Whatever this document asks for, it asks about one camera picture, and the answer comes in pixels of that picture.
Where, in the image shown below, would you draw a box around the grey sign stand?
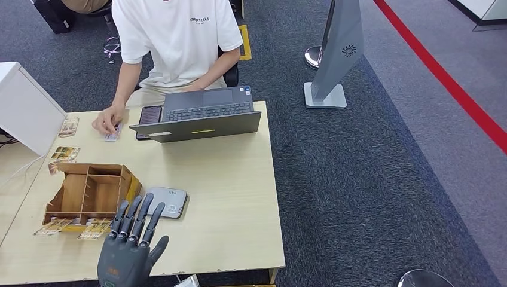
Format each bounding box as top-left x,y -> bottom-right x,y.
304,0 -> 365,109

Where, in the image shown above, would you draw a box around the yellow floor tape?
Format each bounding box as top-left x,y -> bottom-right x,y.
239,25 -> 253,61

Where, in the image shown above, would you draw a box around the white ID card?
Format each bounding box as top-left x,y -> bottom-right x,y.
104,123 -> 124,142

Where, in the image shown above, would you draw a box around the person's left hand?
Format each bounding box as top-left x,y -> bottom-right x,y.
180,81 -> 207,93

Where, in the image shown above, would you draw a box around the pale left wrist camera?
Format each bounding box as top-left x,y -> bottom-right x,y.
174,274 -> 201,287

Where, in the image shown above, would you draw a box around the black office chair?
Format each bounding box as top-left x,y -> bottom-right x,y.
135,47 -> 240,90

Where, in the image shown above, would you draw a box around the white cable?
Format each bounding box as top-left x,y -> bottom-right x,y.
2,154 -> 46,187

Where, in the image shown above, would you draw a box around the black bag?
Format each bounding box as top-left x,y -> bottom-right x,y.
31,0 -> 78,35

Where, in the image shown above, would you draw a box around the person's right hand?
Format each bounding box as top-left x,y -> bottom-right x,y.
91,103 -> 124,136

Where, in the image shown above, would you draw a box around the wooden compartment organiser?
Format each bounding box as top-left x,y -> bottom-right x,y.
42,163 -> 133,227

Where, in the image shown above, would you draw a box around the black smartphone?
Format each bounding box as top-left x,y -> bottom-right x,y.
135,105 -> 163,141

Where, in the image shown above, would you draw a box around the white box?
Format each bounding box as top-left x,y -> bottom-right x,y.
0,62 -> 68,157

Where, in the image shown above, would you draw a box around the black swivel stool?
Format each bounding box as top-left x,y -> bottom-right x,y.
85,2 -> 124,65

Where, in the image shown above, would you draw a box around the person in background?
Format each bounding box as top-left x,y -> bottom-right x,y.
61,0 -> 112,14

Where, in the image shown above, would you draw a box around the red floor tape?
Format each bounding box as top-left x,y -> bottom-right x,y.
372,0 -> 507,155

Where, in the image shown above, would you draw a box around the white cabinet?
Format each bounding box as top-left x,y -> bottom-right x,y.
447,0 -> 507,32

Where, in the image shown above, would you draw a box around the chrome stanchion base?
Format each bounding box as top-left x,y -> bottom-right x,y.
304,45 -> 323,71
397,270 -> 454,287

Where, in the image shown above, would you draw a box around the black cables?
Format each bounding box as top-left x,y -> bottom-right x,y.
0,129 -> 19,149

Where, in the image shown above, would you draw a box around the grey laptop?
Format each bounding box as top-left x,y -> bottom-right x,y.
129,85 -> 262,144

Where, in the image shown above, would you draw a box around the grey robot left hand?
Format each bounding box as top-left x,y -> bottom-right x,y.
97,193 -> 170,287

